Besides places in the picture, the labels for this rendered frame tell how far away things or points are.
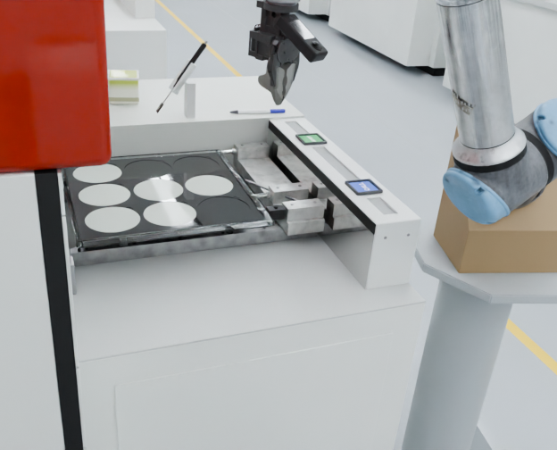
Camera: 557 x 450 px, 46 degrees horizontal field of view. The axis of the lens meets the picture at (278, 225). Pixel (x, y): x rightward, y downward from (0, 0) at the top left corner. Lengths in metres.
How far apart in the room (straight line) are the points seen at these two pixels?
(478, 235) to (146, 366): 0.66
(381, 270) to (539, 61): 3.60
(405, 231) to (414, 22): 4.79
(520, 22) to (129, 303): 4.04
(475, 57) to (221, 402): 0.69
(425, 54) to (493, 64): 5.07
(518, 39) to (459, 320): 3.59
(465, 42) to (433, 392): 0.87
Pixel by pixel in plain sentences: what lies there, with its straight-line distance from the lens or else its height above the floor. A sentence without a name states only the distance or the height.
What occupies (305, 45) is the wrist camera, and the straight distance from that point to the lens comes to 1.34.
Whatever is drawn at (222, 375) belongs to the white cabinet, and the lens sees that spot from 1.14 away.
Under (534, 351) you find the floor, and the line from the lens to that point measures 2.65.
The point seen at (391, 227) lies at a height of 0.95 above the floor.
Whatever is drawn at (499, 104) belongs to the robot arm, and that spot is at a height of 1.21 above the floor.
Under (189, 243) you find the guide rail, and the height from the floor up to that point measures 0.84.
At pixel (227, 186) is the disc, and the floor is 0.90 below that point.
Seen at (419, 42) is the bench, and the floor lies 0.29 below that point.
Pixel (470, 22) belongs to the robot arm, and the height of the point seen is 1.33.
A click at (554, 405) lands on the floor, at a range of 2.44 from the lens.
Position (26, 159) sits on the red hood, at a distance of 0.67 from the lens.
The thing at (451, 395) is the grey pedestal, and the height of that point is 0.49.
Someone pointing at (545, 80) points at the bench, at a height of 0.43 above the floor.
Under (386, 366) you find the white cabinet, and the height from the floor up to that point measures 0.68.
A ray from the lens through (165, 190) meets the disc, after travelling 1.37.
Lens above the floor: 1.49
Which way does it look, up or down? 28 degrees down
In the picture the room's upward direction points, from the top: 5 degrees clockwise
